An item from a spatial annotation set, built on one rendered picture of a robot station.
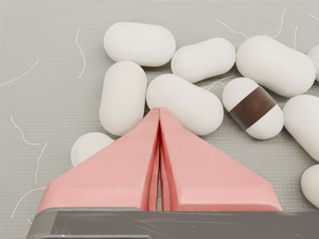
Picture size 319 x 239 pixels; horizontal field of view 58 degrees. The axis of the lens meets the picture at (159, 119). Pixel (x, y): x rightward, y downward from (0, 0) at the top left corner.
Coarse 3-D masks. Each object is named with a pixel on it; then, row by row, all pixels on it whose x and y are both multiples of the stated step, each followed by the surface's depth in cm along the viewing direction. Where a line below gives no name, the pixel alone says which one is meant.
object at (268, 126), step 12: (228, 84) 14; (240, 84) 13; (252, 84) 13; (228, 96) 13; (240, 96) 13; (228, 108) 14; (276, 108) 13; (264, 120) 13; (276, 120) 13; (252, 132) 13; (264, 132) 13; (276, 132) 13
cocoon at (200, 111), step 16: (160, 80) 13; (176, 80) 13; (160, 96) 13; (176, 96) 13; (192, 96) 13; (208, 96) 13; (176, 112) 13; (192, 112) 12; (208, 112) 12; (192, 128) 13; (208, 128) 13
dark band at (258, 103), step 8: (256, 88) 13; (248, 96) 13; (256, 96) 13; (264, 96) 13; (240, 104) 13; (248, 104) 13; (256, 104) 13; (264, 104) 13; (272, 104) 13; (232, 112) 13; (240, 112) 13; (248, 112) 13; (256, 112) 13; (264, 112) 13; (240, 120) 13; (248, 120) 13; (256, 120) 13
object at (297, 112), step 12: (300, 96) 13; (312, 96) 13; (288, 108) 13; (300, 108) 13; (312, 108) 13; (288, 120) 13; (300, 120) 13; (312, 120) 12; (300, 132) 13; (312, 132) 13; (300, 144) 13; (312, 144) 13; (312, 156) 13
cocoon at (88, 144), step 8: (88, 136) 13; (96, 136) 13; (104, 136) 13; (80, 144) 12; (88, 144) 12; (96, 144) 12; (104, 144) 12; (72, 152) 12; (80, 152) 12; (88, 152) 12; (96, 152) 12; (72, 160) 12; (80, 160) 12
